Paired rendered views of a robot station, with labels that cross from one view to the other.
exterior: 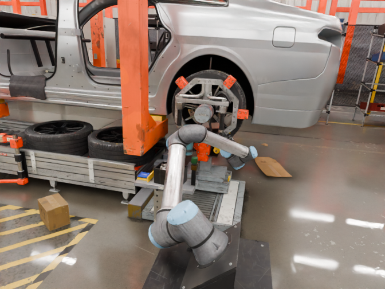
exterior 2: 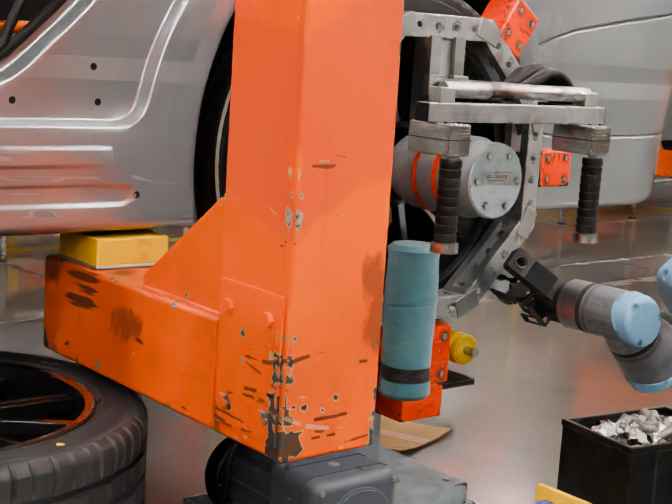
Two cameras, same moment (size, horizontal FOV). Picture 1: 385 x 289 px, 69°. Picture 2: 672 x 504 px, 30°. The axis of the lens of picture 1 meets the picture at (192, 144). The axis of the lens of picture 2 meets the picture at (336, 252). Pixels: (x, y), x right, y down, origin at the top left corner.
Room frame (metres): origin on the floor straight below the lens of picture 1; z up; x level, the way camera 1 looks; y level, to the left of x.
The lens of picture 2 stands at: (1.12, 1.75, 1.06)
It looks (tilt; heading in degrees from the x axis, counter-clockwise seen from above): 9 degrees down; 308
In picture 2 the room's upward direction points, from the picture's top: 4 degrees clockwise
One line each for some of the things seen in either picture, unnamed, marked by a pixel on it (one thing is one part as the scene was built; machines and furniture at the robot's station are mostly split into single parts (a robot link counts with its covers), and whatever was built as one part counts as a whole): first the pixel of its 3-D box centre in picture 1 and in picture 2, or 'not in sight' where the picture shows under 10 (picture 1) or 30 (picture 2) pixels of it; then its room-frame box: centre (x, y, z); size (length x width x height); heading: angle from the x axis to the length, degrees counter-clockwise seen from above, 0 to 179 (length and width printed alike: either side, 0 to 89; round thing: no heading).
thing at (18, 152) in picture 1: (19, 160); not in sight; (2.39, 1.61, 0.30); 0.09 x 0.05 x 0.50; 78
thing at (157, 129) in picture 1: (151, 122); (168, 271); (2.50, 0.39, 0.69); 0.52 x 0.17 x 0.35; 168
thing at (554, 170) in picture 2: (242, 114); (541, 166); (2.30, -0.41, 0.85); 0.09 x 0.08 x 0.07; 78
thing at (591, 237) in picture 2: (222, 121); (589, 197); (2.10, -0.22, 0.83); 0.04 x 0.04 x 0.16
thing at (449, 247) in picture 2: (179, 117); (447, 203); (2.17, 0.11, 0.83); 0.04 x 0.04 x 0.16
